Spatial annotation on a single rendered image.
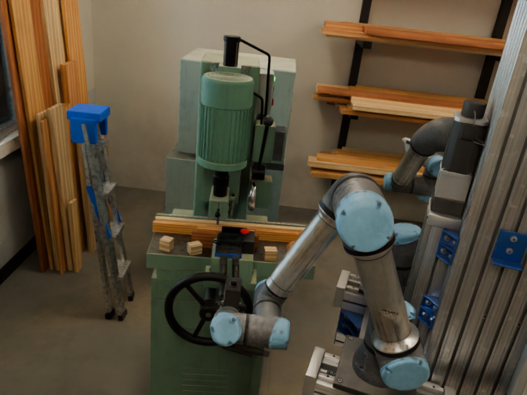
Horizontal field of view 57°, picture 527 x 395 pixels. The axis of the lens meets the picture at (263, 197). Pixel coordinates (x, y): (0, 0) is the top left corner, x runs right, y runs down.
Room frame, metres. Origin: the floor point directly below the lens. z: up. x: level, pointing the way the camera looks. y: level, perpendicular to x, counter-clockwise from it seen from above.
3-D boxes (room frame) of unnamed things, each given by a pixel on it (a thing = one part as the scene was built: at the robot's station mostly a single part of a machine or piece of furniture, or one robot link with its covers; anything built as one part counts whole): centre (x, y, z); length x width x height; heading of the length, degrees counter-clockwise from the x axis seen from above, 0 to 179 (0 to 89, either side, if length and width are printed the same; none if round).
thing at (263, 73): (1.96, 0.04, 1.40); 0.10 x 0.06 x 0.16; 4
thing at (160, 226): (1.63, 0.07, 0.92); 0.67 x 0.02 x 0.04; 94
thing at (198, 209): (1.92, 0.18, 1.16); 0.22 x 0.22 x 0.72; 4
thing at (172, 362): (1.75, 0.17, 0.35); 0.58 x 0.45 x 0.71; 4
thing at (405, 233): (1.57, -0.53, 0.98); 0.13 x 0.12 x 0.14; 88
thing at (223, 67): (1.77, 0.17, 1.53); 0.08 x 0.08 x 0.17; 4
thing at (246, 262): (1.44, 0.08, 0.91); 0.15 x 0.14 x 0.09; 94
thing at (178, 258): (1.52, 0.09, 0.87); 0.61 x 0.30 x 0.06; 94
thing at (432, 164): (1.83, -0.66, 1.21); 0.11 x 0.08 x 0.09; 178
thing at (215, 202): (1.65, 0.16, 1.03); 0.14 x 0.07 x 0.09; 4
